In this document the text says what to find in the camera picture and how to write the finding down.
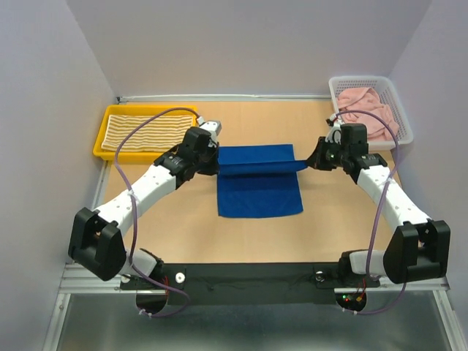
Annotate yellow plastic tray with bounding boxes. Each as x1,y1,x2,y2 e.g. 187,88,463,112
93,105,197,164

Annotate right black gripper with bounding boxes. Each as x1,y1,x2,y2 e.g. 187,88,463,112
307,136,350,170

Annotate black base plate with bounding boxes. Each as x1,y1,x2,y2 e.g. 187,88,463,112
121,263,379,315

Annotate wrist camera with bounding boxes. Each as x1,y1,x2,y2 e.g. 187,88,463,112
197,116,222,143
325,114,344,144

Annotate yellow striped towel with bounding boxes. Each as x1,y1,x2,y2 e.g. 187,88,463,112
101,114,194,152

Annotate pink towel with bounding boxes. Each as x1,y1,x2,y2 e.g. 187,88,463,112
336,87,399,142

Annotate white plastic basket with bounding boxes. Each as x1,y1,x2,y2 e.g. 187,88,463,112
328,75,413,151

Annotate blue towel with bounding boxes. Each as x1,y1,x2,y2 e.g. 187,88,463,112
216,144,306,219

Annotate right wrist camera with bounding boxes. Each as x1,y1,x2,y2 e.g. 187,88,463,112
325,114,344,144

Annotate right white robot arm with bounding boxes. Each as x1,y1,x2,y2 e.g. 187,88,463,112
306,124,450,285

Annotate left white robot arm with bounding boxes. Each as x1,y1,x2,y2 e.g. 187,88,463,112
68,121,222,288

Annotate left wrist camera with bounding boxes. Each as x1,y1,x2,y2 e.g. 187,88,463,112
197,116,222,143

